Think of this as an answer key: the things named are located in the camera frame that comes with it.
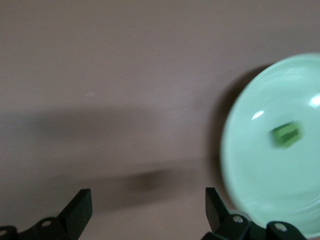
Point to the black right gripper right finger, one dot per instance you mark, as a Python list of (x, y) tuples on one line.
[(225, 225)]

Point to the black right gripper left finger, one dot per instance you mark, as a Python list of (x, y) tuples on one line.
[(70, 217)]

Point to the green letter B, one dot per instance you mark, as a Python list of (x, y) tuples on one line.
[(286, 135)]

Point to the light green plate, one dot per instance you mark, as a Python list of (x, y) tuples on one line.
[(262, 175)]

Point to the brown table mat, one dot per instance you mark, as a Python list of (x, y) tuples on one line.
[(125, 75)]

